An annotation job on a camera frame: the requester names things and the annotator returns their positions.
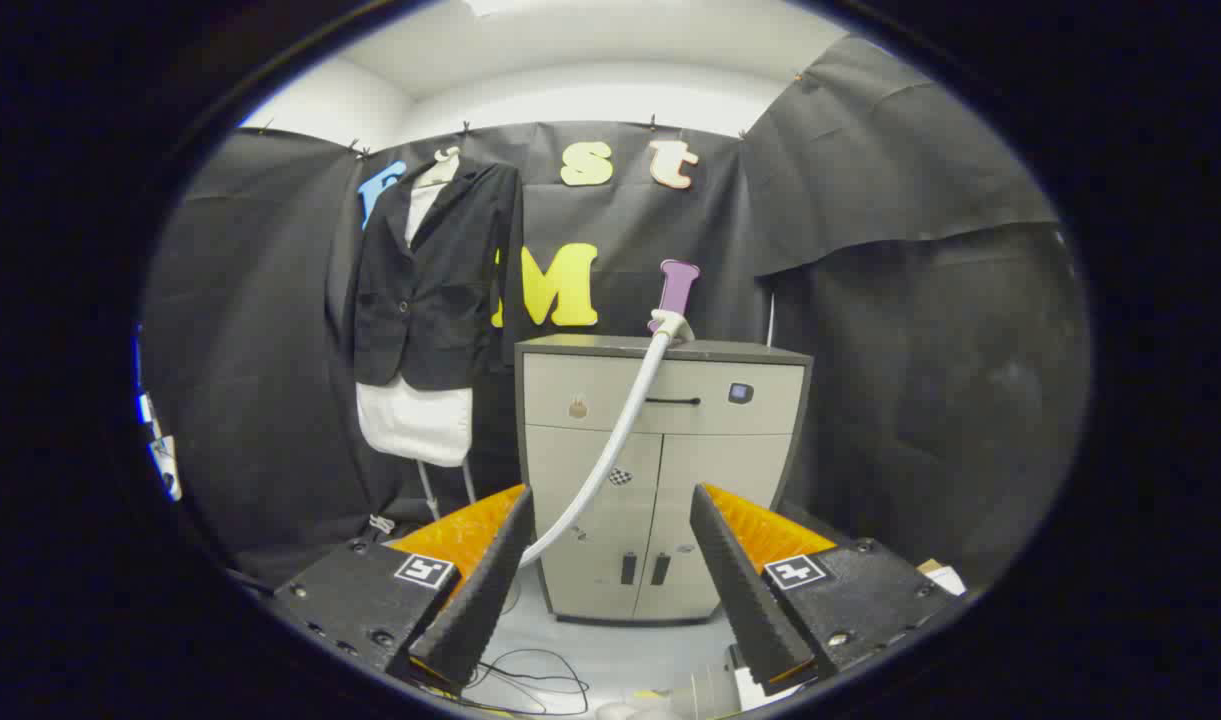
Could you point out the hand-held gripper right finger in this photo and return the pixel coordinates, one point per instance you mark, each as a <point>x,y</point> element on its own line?
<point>745,600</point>

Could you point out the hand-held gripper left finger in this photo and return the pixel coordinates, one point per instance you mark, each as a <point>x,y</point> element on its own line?
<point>490,590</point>

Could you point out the white shirt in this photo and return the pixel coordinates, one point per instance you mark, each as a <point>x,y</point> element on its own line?
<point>415,425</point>

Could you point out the white garment steamer head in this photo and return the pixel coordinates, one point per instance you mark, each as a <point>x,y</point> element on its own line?
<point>672,326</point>

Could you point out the black suit jacket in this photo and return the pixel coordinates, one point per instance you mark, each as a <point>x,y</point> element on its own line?
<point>440,290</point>

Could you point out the metal garment rack stand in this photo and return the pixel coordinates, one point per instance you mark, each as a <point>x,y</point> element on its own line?
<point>427,490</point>

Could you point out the white clothes hanger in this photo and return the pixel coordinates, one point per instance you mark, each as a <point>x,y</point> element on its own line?
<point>438,172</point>

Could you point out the grey cabinet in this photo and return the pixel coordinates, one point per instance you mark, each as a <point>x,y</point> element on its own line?
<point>730,470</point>

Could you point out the white paper sheet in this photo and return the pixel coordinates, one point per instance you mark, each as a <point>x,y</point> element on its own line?
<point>948,581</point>

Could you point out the black backdrop cloth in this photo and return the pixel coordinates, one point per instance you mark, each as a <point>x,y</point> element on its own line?
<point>920,350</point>

